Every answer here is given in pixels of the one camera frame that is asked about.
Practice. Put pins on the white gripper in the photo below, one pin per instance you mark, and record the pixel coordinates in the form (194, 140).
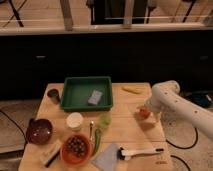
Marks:
(155, 106)

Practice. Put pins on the orange apple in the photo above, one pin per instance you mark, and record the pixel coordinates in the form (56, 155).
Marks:
(144, 112)

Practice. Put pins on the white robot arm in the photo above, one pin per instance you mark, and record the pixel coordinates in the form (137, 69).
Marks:
(166, 94)

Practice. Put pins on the small green cup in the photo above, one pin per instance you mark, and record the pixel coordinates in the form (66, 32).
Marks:
(104, 121)

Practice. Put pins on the white paper cup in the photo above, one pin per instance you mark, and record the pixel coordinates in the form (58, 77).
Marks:
(74, 121)

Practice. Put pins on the dark metal cup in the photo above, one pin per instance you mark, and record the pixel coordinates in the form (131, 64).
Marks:
(53, 94)

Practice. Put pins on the yellow banana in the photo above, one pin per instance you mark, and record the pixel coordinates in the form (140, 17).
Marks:
(131, 90)

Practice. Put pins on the green chili pepper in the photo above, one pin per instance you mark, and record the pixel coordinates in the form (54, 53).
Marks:
(97, 140)

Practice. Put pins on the grey sponge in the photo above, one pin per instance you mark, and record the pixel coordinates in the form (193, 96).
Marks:
(95, 97)

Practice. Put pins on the metal spoon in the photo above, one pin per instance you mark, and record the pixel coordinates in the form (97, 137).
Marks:
(91, 130)

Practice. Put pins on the grey blue cloth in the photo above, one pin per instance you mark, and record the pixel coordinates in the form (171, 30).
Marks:
(107, 160)

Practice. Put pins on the green plastic tray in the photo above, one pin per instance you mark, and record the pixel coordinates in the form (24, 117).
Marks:
(77, 91)

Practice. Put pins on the orange bowl with nuts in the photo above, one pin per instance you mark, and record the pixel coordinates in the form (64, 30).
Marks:
(76, 150)

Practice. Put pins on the wooden block brush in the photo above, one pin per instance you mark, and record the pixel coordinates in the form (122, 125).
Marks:
(51, 153)

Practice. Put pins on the purple bowl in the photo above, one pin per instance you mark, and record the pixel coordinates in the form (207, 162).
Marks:
(39, 131)

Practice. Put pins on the white black handled tool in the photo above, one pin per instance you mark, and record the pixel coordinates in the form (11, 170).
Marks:
(126, 155)

